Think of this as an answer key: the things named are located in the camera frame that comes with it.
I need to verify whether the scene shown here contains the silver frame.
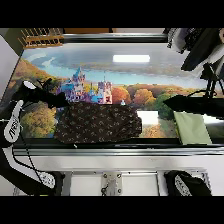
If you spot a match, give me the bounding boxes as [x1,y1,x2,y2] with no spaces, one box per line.
[12,143,224,197]

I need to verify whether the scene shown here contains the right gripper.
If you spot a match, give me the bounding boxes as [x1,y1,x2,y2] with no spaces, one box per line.
[162,94,200,115]

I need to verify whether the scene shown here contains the heap of clothes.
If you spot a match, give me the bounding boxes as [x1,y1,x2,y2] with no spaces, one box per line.
[162,27,224,81]

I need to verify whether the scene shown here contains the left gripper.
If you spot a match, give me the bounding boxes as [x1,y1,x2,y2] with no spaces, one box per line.
[47,91,70,109]

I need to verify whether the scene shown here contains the brown patterned garment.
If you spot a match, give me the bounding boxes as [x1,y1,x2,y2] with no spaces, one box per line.
[54,102,144,145]

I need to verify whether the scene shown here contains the pale green garment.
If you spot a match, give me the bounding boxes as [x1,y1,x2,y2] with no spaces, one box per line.
[172,110,214,146]

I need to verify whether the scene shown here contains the black cable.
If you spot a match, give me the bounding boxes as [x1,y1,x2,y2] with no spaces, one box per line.
[23,141,45,186]

